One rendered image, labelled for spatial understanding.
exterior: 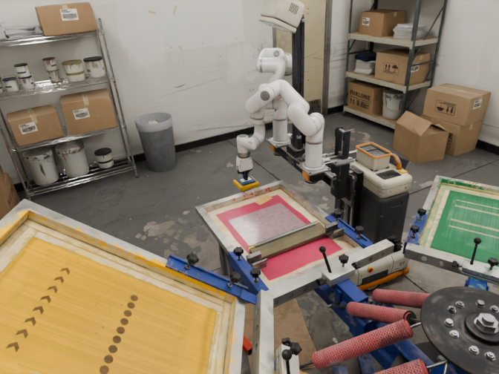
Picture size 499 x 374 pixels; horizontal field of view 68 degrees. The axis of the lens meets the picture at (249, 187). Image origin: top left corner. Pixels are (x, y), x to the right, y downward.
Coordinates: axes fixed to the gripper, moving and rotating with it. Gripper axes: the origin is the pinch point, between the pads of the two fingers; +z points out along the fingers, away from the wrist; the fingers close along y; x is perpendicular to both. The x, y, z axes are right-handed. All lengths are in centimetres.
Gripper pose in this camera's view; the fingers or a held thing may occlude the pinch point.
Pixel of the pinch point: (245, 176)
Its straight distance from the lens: 241.3
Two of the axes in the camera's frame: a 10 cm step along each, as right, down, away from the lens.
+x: 4.6, 4.1, -7.9
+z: 0.6, 8.7, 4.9
